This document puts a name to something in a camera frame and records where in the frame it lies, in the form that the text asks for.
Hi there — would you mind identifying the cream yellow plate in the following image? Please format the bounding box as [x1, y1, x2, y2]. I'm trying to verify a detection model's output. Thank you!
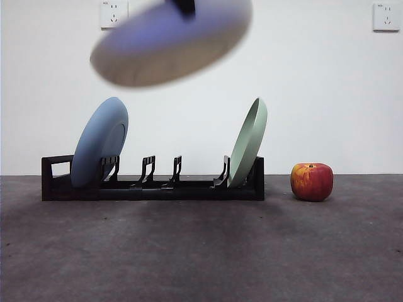
[89, 0, 254, 90]

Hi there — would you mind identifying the red yellow apple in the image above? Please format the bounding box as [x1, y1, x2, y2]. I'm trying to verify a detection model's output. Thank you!
[290, 162, 334, 202]

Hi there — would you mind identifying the pale green plate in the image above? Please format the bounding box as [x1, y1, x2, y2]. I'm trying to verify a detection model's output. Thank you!
[227, 97, 269, 189]

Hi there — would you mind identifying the blue plate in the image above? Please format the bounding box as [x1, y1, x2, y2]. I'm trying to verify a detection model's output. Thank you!
[70, 96, 130, 189]

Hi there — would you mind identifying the black plate rack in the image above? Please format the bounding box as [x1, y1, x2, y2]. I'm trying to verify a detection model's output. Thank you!
[41, 154, 265, 202]

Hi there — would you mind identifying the white wall socket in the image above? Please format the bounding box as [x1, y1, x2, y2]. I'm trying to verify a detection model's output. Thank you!
[100, 0, 130, 31]
[373, 3, 400, 32]

